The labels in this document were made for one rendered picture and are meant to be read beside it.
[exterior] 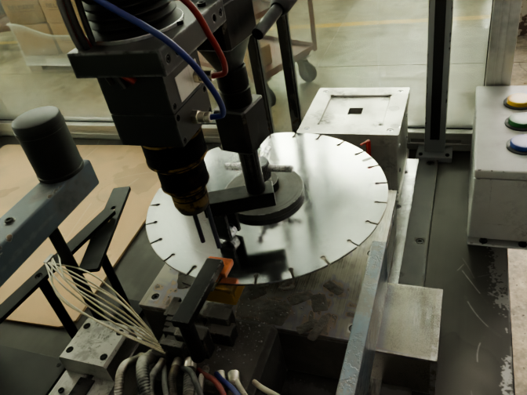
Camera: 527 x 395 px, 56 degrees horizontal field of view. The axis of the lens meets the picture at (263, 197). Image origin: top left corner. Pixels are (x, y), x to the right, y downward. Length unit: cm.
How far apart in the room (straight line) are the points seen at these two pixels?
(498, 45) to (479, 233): 35
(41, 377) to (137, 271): 28
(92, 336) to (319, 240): 30
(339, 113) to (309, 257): 44
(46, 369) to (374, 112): 68
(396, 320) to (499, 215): 27
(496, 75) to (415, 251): 37
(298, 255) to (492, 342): 31
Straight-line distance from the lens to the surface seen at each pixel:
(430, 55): 99
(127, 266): 96
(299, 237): 61
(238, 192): 59
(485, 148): 85
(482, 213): 85
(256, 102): 52
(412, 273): 83
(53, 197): 64
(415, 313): 69
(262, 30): 48
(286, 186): 67
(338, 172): 71
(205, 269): 55
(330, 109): 98
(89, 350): 66
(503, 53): 102
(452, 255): 87
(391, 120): 92
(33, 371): 77
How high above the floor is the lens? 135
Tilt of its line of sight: 36 degrees down
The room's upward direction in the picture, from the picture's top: 12 degrees counter-clockwise
